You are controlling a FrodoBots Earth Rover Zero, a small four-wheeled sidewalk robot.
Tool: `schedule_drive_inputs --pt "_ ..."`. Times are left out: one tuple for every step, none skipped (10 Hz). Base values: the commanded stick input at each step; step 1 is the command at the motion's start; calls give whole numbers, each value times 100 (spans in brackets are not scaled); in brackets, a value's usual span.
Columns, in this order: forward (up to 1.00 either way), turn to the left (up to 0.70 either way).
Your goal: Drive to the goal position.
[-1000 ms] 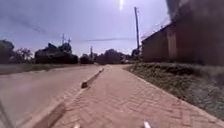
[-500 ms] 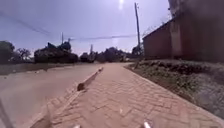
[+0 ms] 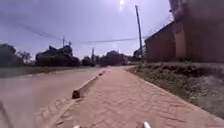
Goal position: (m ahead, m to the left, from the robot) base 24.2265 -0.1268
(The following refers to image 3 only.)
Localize row of dark trees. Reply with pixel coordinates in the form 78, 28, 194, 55
80, 49, 134, 67

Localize red brick path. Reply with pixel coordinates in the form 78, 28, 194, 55
49, 66, 224, 128

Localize tall utility pole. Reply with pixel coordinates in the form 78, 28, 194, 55
134, 4, 144, 59

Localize dark low building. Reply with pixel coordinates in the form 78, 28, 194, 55
34, 44, 81, 68

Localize grass verge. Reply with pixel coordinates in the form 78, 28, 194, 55
126, 61, 224, 118

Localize grass strip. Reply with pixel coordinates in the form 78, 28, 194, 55
0, 65, 101, 79

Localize grey asphalt road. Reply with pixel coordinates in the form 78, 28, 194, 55
0, 66, 108, 128

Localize brown brick building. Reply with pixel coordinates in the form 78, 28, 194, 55
143, 0, 224, 64

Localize group of trees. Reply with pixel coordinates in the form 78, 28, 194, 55
0, 43, 33, 68

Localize overhead wires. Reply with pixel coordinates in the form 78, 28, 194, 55
0, 19, 174, 46

